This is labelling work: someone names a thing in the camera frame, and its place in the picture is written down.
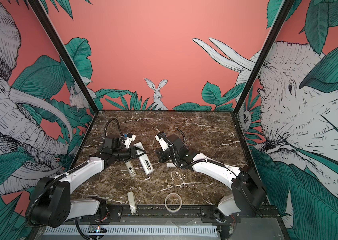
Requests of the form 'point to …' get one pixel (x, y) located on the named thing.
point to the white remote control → (146, 165)
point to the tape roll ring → (179, 207)
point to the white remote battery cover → (132, 202)
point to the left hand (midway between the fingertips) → (145, 151)
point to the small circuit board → (97, 229)
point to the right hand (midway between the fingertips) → (153, 151)
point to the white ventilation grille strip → (134, 230)
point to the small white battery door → (170, 164)
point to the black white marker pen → (131, 168)
